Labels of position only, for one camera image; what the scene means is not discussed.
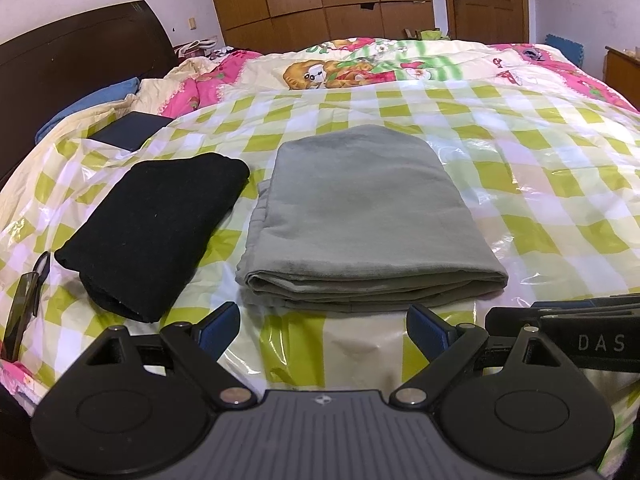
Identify blue foam mat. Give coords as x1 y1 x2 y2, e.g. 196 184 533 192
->
545 34 582 67

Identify black loop strap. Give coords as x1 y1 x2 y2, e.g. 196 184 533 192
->
31 252 52 317

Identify cartoon printed quilt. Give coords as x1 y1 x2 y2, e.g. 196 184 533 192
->
0 36 640 128

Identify gray pants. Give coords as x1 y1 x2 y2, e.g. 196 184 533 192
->
235 125 510 315

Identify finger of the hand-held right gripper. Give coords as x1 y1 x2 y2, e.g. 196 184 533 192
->
484 306 545 350
531 295 640 318

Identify wooden side desk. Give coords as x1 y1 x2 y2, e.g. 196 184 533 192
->
602 45 640 100

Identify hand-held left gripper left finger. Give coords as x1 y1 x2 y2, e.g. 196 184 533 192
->
77 301 256 408

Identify brown wooden door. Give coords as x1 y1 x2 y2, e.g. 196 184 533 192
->
440 0 531 44

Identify black folded pants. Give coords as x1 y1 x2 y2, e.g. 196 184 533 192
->
54 156 251 324

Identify dark wooden headboard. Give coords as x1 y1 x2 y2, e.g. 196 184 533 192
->
0 1 179 186

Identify black phone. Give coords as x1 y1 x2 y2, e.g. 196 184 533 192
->
0 271 42 362

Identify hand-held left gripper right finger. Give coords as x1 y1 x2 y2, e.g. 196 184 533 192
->
390 303 567 408

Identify green checkered plastic sheet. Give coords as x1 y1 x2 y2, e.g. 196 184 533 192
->
0 80 640 461

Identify blue pillow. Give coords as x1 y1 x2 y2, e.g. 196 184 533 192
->
35 77 141 144

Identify pile of patterned clothes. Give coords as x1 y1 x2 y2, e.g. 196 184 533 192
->
172 39 237 62

